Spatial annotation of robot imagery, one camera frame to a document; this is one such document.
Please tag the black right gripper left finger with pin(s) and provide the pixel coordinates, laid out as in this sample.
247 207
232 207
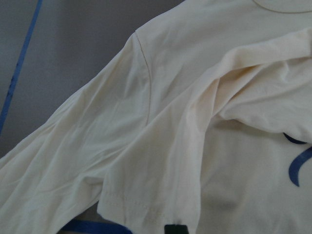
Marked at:
169 229

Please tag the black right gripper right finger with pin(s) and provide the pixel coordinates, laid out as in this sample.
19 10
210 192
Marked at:
183 229

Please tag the cream long-sleeve graphic shirt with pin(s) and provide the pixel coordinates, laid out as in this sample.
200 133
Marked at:
204 119

